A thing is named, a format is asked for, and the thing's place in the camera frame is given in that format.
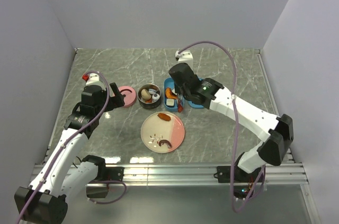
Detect pink round lid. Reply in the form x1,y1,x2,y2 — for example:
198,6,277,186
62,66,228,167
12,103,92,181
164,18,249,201
118,86,137,108

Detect steel serving tongs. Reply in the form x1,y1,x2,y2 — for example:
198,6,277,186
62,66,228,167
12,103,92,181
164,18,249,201
177,92,183,113

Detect orange fried shrimp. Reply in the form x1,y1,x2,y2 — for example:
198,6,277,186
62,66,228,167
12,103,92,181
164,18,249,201
165,87,177,100

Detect beige round bun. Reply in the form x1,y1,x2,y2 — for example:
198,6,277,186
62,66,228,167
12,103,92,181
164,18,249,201
141,89,151,101

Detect blue lunch box lid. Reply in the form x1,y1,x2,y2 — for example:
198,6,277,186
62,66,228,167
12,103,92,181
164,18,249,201
188,78,204,109

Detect sushi roll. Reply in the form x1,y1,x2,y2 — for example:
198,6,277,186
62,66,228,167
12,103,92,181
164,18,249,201
166,98,175,107

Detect red chicken drumstick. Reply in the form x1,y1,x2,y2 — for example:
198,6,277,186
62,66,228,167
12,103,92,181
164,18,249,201
177,100,183,112

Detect white round rice cake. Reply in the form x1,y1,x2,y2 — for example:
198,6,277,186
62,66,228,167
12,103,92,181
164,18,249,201
148,88,157,94

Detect orange fried nugget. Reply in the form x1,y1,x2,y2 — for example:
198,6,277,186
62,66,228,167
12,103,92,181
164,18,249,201
157,113,171,121

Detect dark red octopus sausage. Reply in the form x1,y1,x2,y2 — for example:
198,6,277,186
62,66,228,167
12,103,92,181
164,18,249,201
158,139,172,148

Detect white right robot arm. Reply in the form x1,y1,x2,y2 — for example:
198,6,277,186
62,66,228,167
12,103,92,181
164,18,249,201
169,63,294,182

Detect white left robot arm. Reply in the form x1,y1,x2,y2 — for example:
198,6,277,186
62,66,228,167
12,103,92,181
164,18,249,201
14,83,124,223

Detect blue lunch box base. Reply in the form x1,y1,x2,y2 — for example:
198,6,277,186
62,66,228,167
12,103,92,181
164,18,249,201
164,78,184,112

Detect round steel bowl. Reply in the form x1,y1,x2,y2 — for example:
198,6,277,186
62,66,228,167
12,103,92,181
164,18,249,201
137,84,162,110

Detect pink and cream plate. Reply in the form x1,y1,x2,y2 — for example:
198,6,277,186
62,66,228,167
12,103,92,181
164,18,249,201
140,111,185,154

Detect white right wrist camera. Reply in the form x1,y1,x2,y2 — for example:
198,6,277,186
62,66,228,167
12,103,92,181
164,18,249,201
175,50,193,66

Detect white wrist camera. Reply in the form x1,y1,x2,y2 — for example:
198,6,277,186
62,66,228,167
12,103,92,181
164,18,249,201
82,73,103,87
175,50,193,66

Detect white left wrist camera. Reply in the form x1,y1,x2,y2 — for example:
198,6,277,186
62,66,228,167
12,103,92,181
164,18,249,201
82,73,103,87

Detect aluminium front rail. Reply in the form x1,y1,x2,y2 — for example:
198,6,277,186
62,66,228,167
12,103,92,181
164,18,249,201
26,162,309,187

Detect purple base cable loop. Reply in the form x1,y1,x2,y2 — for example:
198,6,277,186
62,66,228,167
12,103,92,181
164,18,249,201
88,179,128,205

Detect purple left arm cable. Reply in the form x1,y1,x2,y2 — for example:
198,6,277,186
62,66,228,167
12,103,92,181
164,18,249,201
14,70,110,224

